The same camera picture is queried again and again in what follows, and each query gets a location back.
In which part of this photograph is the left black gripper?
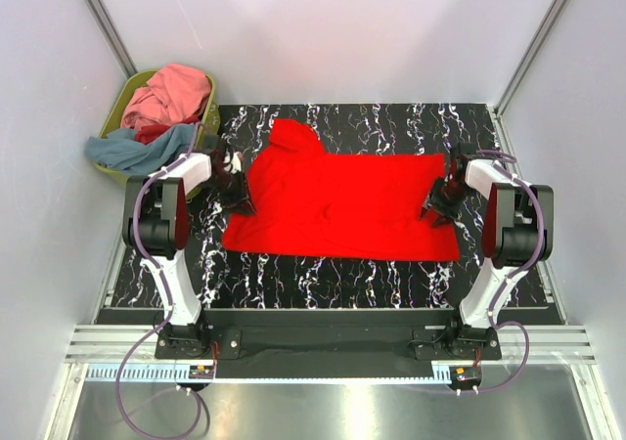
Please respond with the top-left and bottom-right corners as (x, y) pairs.
(203, 169), (257, 217)

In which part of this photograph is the grey blue t shirt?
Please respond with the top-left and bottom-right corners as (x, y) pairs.
(85, 124), (197, 176)

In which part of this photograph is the olive green laundry basket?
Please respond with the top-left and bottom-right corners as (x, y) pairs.
(95, 69), (220, 198)

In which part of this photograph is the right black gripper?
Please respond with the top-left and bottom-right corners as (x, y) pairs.
(419, 176), (473, 228)

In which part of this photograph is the aluminium frame post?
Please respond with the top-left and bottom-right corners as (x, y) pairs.
(84, 0), (138, 78)
(493, 0), (570, 118)

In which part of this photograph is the right aluminium frame post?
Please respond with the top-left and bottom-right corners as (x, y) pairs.
(493, 0), (570, 118)

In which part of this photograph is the left aluminium frame post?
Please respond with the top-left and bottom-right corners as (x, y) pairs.
(84, 0), (138, 78)

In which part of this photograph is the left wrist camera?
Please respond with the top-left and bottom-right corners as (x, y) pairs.
(203, 134), (244, 173)

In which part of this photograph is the white slotted cable duct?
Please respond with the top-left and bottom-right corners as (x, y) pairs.
(86, 363), (451, 385)

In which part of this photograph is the bright red t shirt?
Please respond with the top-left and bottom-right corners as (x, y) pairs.
(222, 118), (460, 262)

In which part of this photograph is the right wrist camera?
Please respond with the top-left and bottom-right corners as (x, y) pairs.
(450, 142), (478, 175)

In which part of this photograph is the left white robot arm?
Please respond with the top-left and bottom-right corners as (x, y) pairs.
(122, 150), (255, 358)

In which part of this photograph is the pink t shirt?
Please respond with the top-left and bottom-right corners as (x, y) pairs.
(120, 64), (212, 131)

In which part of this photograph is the dark red t shirt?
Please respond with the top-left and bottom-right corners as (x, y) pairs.
(134, 115), (200, 145)

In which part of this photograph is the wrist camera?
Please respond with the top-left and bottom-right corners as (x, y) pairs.
(203, 134), (244, 173)
(450, 142), (478, 175)

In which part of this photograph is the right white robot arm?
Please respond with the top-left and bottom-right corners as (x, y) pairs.
(420, 153), (554, 359)

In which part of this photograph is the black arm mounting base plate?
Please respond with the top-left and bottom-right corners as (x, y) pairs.
(158, 309), (502, 361)

